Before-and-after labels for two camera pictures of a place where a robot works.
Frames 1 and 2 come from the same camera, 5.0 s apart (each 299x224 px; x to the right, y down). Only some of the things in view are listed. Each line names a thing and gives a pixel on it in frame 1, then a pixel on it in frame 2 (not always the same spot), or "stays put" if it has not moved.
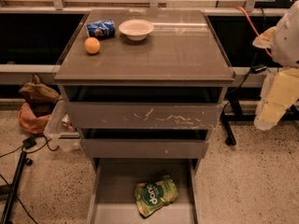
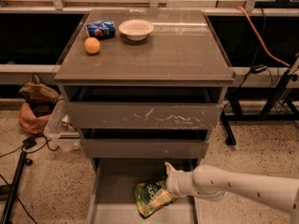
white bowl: (136, 29) stays put
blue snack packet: (101, 29) stays put
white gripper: (287, 41) → (172, 182)
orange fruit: (92, 45) stays put
